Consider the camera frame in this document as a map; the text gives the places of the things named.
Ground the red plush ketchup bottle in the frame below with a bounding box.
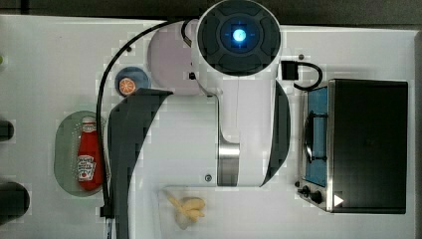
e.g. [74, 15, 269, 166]
[77, 117, 104, 191]

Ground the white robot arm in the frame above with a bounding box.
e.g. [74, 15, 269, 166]
[106, 0, 291, 239]

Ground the green oval strainer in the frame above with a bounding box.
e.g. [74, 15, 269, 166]
[54, 111, 108, 197]

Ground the lilac round plate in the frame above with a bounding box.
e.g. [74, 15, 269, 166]
[147, 21, 201, 96]

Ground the blue bowl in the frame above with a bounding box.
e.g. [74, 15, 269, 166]
[114, 67, 151, 97]

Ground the orange slice toy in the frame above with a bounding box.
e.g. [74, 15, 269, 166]
[118, 78, 136, 96]

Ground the silver toaster oven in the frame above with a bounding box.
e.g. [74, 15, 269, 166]
[296, 79, 408, 214]

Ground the black cylinder upper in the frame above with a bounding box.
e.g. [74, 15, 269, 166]
[0, 119, 15, 141]

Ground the black cylinder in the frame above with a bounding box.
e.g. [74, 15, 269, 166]
[0, 182, 30, 225]
[0, 119, 15, 141]

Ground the black cylinder lower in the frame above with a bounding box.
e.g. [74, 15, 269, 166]
[0, 182, 30, 225]

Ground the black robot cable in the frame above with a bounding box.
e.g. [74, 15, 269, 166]
[96, 19, 199, 219]

